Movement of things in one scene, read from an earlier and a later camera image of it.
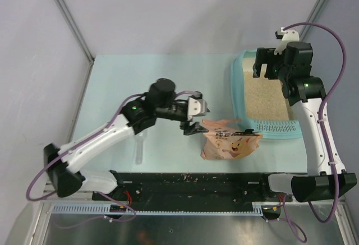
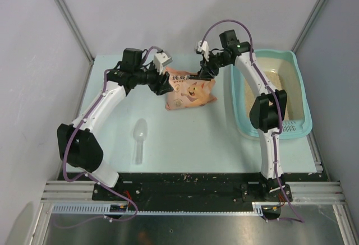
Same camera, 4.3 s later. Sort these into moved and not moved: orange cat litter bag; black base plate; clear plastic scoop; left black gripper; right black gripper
Moved: orange cat litter bag; right black gripper; left black gripper
Not moved: black base plate; clear plastic scoop
